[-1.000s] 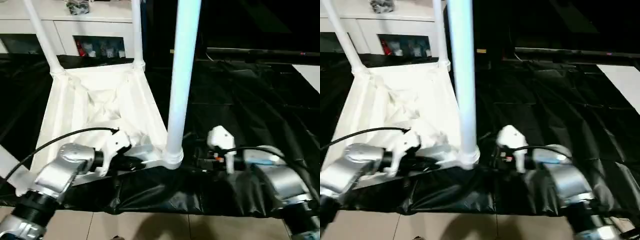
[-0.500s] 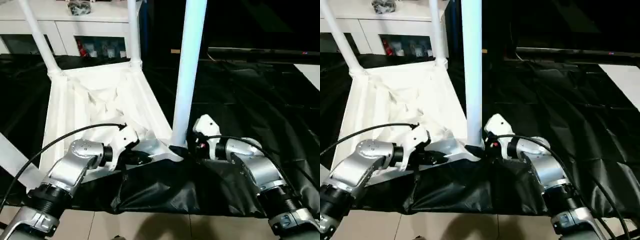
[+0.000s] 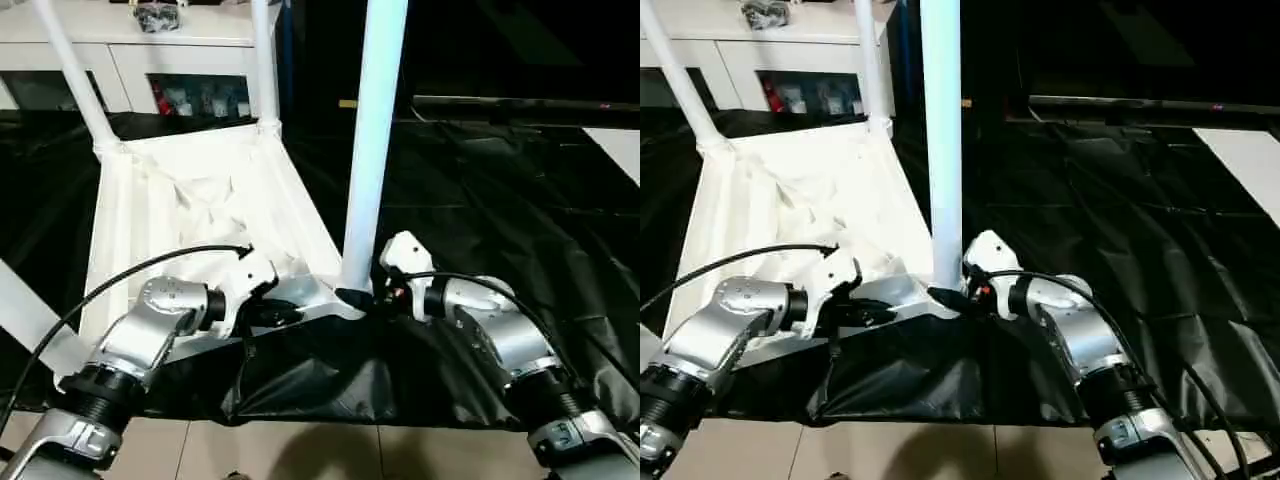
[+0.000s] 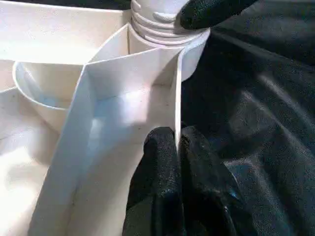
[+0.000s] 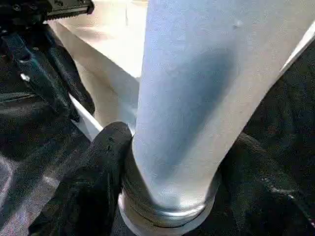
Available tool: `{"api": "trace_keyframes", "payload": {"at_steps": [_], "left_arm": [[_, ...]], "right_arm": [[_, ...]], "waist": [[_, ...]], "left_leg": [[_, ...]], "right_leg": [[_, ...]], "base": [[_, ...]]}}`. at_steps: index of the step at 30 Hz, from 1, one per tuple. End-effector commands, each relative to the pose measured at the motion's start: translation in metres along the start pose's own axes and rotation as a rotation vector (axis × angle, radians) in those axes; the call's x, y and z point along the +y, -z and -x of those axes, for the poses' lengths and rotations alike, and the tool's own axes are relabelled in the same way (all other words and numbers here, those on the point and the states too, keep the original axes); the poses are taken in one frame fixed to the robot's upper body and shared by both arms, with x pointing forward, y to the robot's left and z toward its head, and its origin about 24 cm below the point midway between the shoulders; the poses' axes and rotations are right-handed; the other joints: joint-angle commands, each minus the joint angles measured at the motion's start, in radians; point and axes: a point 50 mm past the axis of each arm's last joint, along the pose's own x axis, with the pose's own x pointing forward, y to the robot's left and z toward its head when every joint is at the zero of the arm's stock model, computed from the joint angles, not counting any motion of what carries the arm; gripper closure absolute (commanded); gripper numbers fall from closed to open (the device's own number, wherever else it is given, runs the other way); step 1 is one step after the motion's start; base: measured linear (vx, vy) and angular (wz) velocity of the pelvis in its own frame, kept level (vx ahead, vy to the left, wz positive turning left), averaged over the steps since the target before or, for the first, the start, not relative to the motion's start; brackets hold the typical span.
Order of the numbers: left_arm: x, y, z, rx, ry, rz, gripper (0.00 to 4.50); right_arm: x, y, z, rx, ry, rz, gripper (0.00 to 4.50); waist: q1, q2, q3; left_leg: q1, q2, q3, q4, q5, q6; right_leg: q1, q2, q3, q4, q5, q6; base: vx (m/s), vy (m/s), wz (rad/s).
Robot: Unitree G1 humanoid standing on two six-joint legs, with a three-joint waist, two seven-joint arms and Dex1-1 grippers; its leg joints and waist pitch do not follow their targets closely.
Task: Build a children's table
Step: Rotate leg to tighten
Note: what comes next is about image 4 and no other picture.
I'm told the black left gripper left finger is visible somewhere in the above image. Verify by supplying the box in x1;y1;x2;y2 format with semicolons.
124;126;184;236

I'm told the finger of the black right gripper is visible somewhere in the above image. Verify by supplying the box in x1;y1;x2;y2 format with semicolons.
176;0;250;31

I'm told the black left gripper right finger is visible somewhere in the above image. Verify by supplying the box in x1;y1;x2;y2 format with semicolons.
179;125;251;236

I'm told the white plastic table leg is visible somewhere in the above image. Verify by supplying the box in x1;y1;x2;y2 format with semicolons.
129;0;212;48

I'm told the white plastic table top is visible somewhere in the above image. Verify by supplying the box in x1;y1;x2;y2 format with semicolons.
0;0;213;236

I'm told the black plastic mat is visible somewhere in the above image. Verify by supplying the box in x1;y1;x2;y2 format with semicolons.
179;0;315;236

